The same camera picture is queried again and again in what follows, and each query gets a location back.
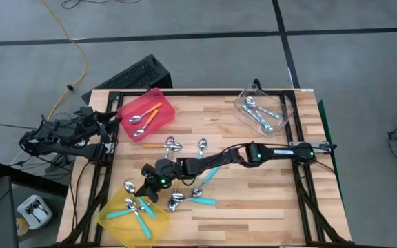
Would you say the blue-striped-handle metal spoon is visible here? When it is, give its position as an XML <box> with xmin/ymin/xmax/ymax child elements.
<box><xmin>250</xmin><ymin>103</ymin><xmax>274</xmax><ymax>133</ymax></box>
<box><xmin>245</xmin><ymin>96</ymin><xmax>283</xmax><ymax>120</ymax></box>
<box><xmin>163</xmin><ymin>136</ymin><xmax>175</xmax><ymax>160</ymax></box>
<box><xmin>241</xmin><ymin>104</ymin><xmax>272</xmax><ymax>132</ymax></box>

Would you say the black floor beam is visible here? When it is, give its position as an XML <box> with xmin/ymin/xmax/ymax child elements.
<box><xmin>0</xmin><ymin>161</ymin><xmax>70</xmax><ymax>198</ymax></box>

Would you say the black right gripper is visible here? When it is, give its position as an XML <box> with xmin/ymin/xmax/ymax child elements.
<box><xmin>134</xmin><ymin>158</ymin><xmax>187</xmax><ymax>204</ymax></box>

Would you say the white cable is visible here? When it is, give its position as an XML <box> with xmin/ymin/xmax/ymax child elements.
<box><xmin>8</xmin><ymin>139</ymin><xmax>53</xmax><ymax>166</ymax></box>

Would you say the clear plastic bin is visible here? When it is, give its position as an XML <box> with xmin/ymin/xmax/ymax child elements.
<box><xmin>233</xmin><ymin>83</ymin><xmax>294</xmax><ymax>134</ymax></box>

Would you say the yellow translucent plastic bin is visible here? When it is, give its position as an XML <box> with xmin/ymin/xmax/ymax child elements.
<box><xmin>96</xmin><ymin>182</ymin><xmax>171</xmax><ymax>248</ymax></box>

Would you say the yellow extension cable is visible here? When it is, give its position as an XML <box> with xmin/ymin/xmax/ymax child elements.
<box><xmin>39</xmin><ymin>0</ymin><xmax>88</xmax><ymax>117</ymax></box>

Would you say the black perforated box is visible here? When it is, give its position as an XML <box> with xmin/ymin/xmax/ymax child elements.
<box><xmin>81</xmin><ymin>54</ymin><xmax>173</xmax><ymax>105</ymax></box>

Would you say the white tray with earphones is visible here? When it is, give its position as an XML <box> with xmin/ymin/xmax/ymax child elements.
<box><xmin>16</xmin><ymin>194</ymin><xmax>53</xmax><ymax>231</ymax></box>

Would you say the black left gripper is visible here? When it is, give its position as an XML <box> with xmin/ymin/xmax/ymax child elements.
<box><xmin>77</xmin><ymin>106</ymin><xmax>123</xmax><ymax>144</ymax></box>

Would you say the teal-handled metal spoon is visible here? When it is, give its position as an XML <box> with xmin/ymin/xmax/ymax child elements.
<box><xmin>198</xmin><ymin>138</ymin><xmax>208</xmax><ymax>160</ymax></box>
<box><xmin>105</xmin><ymin>203</ymin><xmax>151</xmax><ymax>220</ymax></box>
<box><xmin>191</xmin><ymin>166</ymin><xmax>222</xmax><ymax>199</ymax></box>
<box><xmin>123</xmin><ymin>180</ymin><xmax>158</xmax><ymax>219</ymax></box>
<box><xmin>171</xmin><ymin>192</ymin><xmax>216</xmax><ymax>207</ymax></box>
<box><xmin>125</xmin><ymin>197</ymin><xmax>153</xmax><ymax>240</ymax></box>

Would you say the green panel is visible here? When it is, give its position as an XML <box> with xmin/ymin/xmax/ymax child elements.
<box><xmin>317</xmin><ymin>99</ymin><xmax>344</xmax><ymax>207</ymax></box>

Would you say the thin black floor cable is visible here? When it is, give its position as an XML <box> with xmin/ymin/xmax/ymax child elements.
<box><xmin>59</xmin><ymin>0</ymin><xmax>143</xmax><ymax>10</ymax></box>

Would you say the red translucent plastic bin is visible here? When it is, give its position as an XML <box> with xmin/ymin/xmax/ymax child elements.
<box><xmin>114</xmin><ymin>87</ymin><xmax>176</xmax><ymax>141</ymax></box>

